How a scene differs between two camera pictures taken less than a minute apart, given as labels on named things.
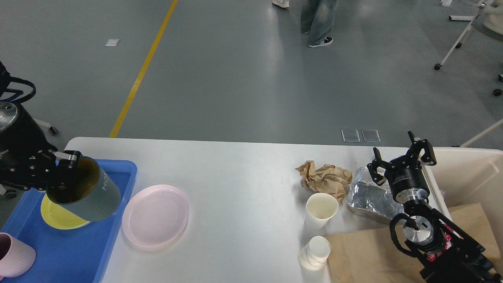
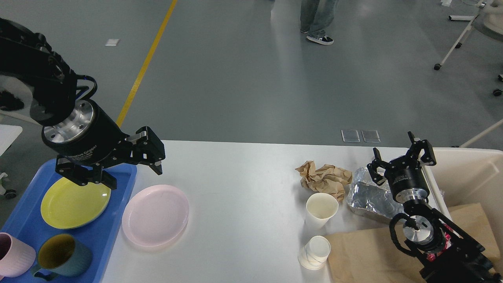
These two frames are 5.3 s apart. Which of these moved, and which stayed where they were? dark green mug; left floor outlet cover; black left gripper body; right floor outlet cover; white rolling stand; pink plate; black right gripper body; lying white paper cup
Moved: black left gripper body; dark green mug
Stayed: black right gripper body; left floor outlet cover; lying white paper cup; white rolling stand; right floor outlet cover; pink plate
